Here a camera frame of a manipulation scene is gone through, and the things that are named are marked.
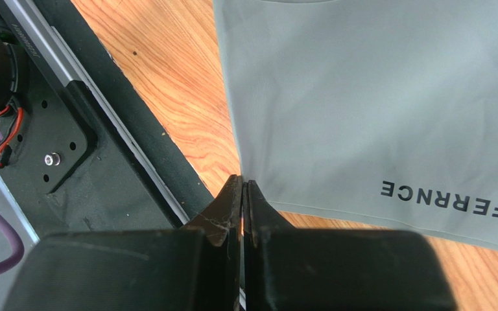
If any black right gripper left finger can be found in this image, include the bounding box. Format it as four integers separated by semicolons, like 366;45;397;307
4;175;243;310

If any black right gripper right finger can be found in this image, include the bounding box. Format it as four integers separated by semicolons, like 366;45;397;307
243;181;457;310

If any grey underwear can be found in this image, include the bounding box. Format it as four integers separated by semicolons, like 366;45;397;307
213;1;498;250

